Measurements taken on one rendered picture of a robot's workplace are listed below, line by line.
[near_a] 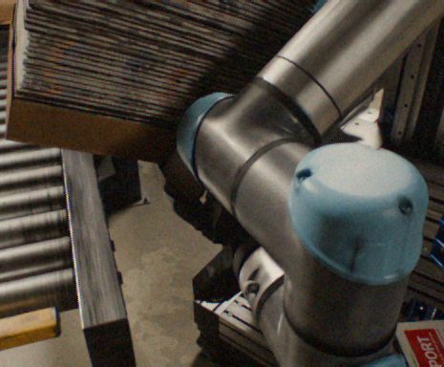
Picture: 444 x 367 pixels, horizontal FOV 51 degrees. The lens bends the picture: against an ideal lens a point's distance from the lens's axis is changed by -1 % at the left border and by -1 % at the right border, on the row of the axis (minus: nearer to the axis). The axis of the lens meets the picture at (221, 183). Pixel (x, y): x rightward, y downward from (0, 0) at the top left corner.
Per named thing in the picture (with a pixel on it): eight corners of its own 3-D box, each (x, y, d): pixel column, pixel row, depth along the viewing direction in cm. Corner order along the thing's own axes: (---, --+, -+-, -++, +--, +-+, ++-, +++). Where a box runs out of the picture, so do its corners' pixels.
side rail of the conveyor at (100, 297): (142, 382, 58) (132, 316, 51) (98, 395, 56) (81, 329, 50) (70, 53, 164) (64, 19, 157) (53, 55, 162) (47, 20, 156)
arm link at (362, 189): (232, 134, 29) (233, 264, 35) (359, 234, 21) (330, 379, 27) (330, 106, 32) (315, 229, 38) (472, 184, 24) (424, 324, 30)
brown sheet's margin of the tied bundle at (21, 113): (252, 179, 59) (264, 148, 57) (4, 140, 45) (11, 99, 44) (209, 126, 71) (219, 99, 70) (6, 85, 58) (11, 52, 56)
